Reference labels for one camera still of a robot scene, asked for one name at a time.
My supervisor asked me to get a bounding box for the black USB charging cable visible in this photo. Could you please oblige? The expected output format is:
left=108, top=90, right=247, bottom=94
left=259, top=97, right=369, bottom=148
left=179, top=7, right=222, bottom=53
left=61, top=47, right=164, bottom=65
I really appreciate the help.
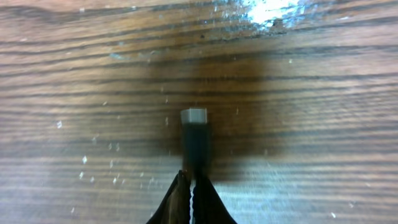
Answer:
left=180, top=107, right=213, bottom=181

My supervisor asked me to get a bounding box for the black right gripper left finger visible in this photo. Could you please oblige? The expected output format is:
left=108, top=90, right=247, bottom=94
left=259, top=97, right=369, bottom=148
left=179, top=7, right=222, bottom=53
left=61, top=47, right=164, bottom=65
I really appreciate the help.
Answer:
left=147, top=170, right=191, bottom=224

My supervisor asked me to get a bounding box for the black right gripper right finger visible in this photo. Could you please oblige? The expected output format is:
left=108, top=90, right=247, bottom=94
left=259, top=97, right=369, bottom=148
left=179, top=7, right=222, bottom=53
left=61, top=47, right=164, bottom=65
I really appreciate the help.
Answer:
left=193, top=172, right=237, bottom=224

